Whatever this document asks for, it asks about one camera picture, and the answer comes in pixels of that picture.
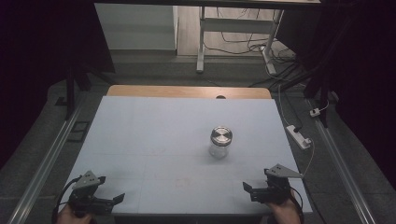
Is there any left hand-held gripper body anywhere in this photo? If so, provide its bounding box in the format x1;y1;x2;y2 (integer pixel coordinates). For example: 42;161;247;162
67;170;105;217

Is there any person's left hand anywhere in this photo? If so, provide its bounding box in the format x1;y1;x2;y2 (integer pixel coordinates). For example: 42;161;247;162
56;204;94;224

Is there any tangle of black cables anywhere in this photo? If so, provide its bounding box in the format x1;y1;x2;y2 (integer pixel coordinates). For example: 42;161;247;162
204;7;300;88

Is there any thin white cable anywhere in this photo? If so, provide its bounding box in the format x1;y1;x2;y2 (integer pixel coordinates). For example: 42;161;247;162
277;84;316;178

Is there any aluminium floor rail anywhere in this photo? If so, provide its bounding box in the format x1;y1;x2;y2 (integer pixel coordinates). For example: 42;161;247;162
306;97;377;224
7;96;87;224

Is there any white table mat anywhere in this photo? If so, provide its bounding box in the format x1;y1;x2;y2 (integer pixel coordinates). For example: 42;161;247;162
53;95;313;215

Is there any silver metal jar lid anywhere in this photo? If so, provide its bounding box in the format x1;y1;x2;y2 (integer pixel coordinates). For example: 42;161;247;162
210;125;233;147

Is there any black metal stand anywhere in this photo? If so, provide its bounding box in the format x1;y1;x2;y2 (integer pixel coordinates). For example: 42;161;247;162
55;63;104;120
279;18;344;129

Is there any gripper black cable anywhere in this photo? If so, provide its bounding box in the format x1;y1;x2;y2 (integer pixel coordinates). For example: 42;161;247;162
50;175;82;224
288;183;305;224

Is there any white desk frame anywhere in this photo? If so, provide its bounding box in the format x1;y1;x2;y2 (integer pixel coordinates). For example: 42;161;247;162
195;6;285;76

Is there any white power strip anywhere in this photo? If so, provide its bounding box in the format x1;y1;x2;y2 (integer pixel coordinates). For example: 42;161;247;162
286;124;312;150

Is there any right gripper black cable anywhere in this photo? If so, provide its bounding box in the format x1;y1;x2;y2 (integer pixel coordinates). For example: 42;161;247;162
288;183;305;224

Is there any white cabinet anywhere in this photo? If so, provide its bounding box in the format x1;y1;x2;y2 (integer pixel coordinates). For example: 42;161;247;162
93;3;179;51

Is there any person's right hand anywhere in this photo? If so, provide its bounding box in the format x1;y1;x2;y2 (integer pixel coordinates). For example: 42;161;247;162
266;190;303;224

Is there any clear glass jar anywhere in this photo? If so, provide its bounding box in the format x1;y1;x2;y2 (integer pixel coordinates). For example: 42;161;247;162
208;139;232;161

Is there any dark curtain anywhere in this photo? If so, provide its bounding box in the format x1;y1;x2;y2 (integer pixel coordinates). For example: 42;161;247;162
276;0;396;181
0;0;116;171

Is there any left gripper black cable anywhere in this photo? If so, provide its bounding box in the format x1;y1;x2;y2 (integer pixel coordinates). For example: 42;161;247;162
50;175;82;224

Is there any wooden table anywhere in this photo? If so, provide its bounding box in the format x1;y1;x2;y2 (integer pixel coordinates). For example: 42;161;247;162
106;84;273;100

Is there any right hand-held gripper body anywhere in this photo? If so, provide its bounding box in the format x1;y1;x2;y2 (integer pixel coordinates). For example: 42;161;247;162
263;163;304;206

